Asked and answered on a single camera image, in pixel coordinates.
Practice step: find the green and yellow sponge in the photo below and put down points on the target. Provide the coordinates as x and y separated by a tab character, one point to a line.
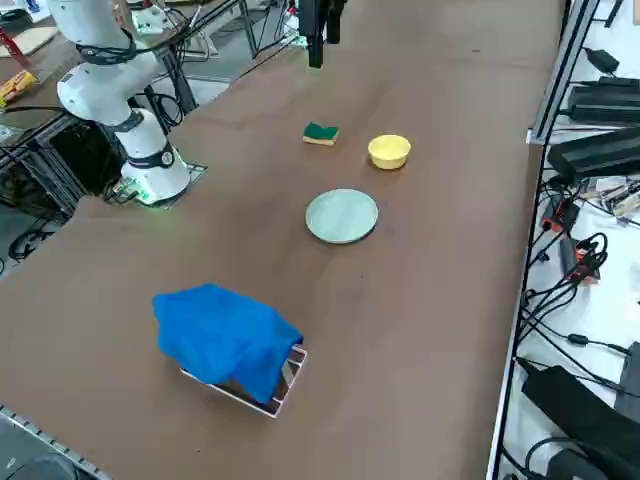
320	132

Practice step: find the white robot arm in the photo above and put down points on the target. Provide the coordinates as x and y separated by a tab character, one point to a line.
100	95

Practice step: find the small yellow dish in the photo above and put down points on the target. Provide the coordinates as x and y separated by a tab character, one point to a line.
389	152

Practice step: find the pale green plate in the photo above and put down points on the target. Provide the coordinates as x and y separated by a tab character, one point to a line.
342	216

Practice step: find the white metal dish rack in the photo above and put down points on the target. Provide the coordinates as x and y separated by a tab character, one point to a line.
299	350

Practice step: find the small black power adapter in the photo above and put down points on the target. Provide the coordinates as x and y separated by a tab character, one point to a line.
602	60

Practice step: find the wooden board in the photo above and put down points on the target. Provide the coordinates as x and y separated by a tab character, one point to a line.
35	40

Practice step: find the long black power brick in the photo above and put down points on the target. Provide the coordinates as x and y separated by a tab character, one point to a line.
595	152

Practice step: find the red and black device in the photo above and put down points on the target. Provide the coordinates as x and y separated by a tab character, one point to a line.
562	215

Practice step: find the yellow snack packet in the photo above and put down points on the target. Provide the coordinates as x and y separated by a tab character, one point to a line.
17	87

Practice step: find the blue cloth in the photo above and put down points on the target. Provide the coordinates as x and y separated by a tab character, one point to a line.
220	335

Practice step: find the black and orange adapter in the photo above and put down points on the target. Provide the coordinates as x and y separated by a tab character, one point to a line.
567	255

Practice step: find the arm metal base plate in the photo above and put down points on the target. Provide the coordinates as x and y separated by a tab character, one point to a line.
199	168

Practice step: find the aluminium frame post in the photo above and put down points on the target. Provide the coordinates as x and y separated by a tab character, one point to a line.
560	75

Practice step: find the black frame rack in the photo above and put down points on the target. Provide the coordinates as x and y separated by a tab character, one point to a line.
75	160

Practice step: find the grey aluminium rail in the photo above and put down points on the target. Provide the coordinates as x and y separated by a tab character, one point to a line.
50	442

